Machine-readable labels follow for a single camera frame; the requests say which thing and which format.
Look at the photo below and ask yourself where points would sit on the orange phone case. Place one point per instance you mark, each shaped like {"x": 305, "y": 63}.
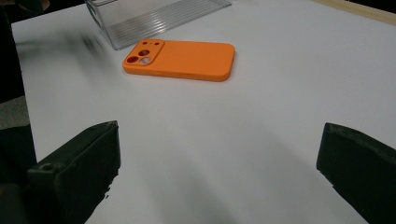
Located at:
{"x": 193, "y": 59}

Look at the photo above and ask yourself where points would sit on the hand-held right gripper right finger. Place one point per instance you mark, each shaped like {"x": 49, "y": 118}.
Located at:
{"x": 361, "y": 165}

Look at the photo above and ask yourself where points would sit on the clear ribbed plastic rack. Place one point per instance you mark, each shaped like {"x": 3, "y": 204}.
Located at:
{"x": 149, "y": 18}

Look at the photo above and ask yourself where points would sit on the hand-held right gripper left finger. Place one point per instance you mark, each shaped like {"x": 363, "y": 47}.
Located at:
{"x": 77, "y": 168}

